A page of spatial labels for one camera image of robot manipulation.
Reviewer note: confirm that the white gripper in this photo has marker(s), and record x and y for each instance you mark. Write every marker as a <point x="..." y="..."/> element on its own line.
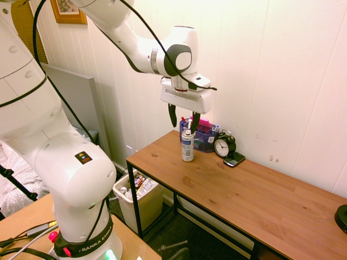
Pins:
<point x="187" y="99"/>

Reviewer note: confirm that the white spray bottle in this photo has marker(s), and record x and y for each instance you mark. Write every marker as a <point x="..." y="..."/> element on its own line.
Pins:
<point x="187" y="146"/>

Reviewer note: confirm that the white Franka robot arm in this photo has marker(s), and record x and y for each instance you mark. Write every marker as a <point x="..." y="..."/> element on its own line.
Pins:
<point x="67" y="173"/>

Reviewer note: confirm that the white plastic trash bin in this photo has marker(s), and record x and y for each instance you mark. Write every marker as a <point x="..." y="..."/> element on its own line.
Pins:
<point x="141" y="200"/>

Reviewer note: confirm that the pink sticky note pad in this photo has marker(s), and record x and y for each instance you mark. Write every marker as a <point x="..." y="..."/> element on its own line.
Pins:
<point x="203" y="124"/>

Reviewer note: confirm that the blue translucent desk organizer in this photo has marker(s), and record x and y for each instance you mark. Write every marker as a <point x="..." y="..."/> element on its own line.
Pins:
<point x="202" y="139"/>

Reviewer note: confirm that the black twin-bell alarm clock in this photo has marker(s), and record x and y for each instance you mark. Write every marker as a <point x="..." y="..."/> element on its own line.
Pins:
<point x="224" y="145"/>

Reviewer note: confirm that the black mobile phone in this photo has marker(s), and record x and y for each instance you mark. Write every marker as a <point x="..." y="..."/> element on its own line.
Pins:
<point x="234" y="159"/>

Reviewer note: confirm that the grey headboard panel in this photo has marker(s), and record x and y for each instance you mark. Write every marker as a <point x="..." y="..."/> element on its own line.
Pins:
<point x="78" y="97"/>

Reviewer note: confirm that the wooden framed picture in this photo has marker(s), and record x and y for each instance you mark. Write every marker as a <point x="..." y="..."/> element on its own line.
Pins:
<point x="69" y="12"/>

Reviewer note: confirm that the wooden robot mounting board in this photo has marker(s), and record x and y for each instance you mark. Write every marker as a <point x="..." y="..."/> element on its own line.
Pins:
<point x="35" y="216"/>

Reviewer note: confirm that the wooden window blind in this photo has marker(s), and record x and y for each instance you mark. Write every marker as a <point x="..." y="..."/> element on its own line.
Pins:
<point x="27" y="29"/>

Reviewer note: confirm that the white patterned bed cover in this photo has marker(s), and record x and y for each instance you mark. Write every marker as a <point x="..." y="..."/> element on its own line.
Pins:
<point x="16" y="184"/>

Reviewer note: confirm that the black round lamp base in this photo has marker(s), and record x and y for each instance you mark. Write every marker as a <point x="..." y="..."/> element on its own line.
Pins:
<point x="342" y="218"/>

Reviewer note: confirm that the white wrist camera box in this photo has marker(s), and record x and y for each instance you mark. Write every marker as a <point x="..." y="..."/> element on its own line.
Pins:
<point x="199" y="80"/>

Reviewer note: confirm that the wooden table with black frame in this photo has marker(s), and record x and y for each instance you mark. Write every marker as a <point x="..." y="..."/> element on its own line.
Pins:
<point x="244" y="195"/>

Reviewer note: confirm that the black camera tripod leg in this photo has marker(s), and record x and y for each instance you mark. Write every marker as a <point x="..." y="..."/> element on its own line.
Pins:
<point x="16" y="181"/>

